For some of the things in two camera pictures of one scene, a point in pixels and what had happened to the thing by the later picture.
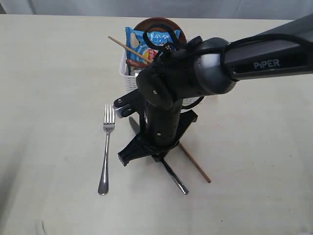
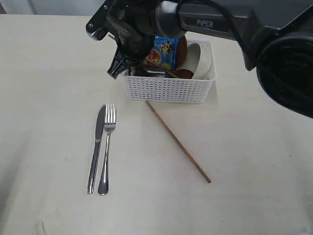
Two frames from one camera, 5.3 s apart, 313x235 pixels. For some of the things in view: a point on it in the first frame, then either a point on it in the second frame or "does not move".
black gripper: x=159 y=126 → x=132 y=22
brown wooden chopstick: x=195 y=161 does not move
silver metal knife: x=183 y=188 → x=100 y=124
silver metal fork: x=109 y=122 does not move
